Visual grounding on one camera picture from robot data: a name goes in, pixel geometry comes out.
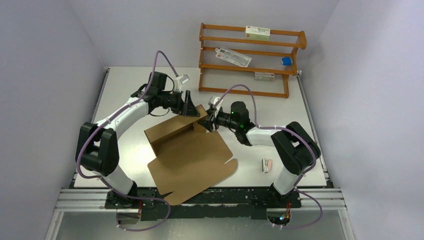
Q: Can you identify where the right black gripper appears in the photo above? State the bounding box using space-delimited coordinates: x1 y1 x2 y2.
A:
197 107 239 132

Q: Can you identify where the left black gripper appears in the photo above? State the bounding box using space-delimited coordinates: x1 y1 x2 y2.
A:
158 89 200 117

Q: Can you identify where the brown cardboard box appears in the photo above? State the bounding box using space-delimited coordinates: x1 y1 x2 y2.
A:
145 105 238 206

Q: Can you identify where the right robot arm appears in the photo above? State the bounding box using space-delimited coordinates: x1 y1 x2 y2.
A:
199 101 321 207

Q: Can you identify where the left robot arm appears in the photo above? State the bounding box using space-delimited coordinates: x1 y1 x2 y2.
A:
75 71 200 208

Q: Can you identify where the grey white box lower shelf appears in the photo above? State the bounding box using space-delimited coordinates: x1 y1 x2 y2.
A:
254 71 275 82

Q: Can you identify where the green white box top shelf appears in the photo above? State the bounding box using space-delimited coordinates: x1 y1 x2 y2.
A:
244 25 271 41

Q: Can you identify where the white plastic packet on shelf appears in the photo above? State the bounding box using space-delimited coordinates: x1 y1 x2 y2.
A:
215 47 252 68

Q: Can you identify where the orange wooden shelf rack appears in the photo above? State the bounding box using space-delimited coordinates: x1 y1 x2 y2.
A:
198 23 307 99

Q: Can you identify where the pink white small device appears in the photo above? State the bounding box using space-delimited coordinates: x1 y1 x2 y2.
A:
261 158 273 173

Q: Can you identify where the blue small object on shelf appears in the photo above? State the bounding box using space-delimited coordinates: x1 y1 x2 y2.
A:
281 56 294 66

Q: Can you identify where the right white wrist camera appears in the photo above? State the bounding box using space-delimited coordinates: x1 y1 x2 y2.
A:
208 95 220 108

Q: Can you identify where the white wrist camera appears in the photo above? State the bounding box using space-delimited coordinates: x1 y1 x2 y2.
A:
173 74 190 92
208 95 220 108

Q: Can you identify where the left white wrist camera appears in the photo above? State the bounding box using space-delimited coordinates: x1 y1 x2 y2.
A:
173 74 190 92

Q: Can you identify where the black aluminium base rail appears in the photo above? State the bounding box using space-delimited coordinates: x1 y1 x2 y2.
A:
54 187 347 221

